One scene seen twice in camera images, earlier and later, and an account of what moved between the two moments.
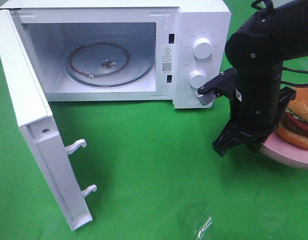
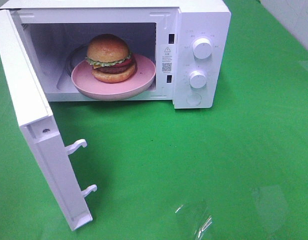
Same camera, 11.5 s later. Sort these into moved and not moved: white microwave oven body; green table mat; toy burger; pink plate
Moved: toy burger; pink plate
Not moved: white microwave oven body; green table mat
